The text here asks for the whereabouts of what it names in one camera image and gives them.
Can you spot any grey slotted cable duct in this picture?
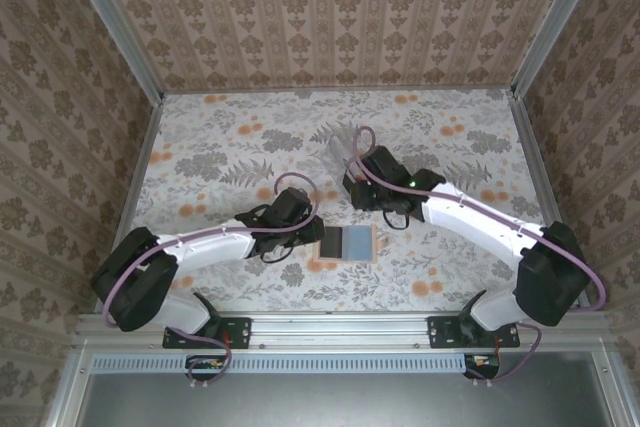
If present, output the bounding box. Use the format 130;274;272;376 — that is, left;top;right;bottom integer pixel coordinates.
92;352;501;374

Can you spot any aluminium frame post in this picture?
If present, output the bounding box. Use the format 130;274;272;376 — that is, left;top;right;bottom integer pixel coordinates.
509;0;611;98
57;0;166;101

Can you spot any black credit card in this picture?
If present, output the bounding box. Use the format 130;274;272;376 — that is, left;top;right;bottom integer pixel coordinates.
320;227;345;259

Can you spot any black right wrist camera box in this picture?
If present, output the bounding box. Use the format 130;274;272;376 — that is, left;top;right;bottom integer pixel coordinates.
360;145;407;183

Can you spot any clear acrylic card stand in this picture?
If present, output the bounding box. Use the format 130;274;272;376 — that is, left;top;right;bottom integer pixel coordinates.
323;125;374;191

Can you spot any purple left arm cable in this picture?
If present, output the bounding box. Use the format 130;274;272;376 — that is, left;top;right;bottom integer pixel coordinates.
102;172;326;391

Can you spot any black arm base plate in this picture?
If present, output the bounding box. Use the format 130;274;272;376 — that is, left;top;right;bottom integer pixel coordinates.
427;315;521;349
162;315;252;349

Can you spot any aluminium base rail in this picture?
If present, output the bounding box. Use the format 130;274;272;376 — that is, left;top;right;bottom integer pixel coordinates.
72;310;616;351

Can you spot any grey metal panel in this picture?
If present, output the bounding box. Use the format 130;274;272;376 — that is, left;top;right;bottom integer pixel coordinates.
74;351;619;427

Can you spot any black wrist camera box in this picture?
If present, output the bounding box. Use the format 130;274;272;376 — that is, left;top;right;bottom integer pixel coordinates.
360;145;407;183
272;186;310;223

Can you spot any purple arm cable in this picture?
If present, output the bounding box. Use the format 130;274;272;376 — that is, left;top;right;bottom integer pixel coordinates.
102;172;326;391
352;125;609;391

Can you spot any floral patterned table cover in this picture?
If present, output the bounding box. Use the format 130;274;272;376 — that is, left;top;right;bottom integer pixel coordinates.
107;89;576;314

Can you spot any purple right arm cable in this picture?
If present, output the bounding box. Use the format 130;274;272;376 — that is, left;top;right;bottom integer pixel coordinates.
352;125;609;391

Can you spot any aluminium side frame beam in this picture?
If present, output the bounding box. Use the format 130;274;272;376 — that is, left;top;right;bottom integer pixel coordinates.
509;89;564;236
117;91;169;243

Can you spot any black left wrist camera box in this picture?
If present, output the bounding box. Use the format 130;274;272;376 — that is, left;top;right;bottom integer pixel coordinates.
272;186;310;223

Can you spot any thin aluminium frame beam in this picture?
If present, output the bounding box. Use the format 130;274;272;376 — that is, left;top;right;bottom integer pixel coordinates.
159;86;519;97

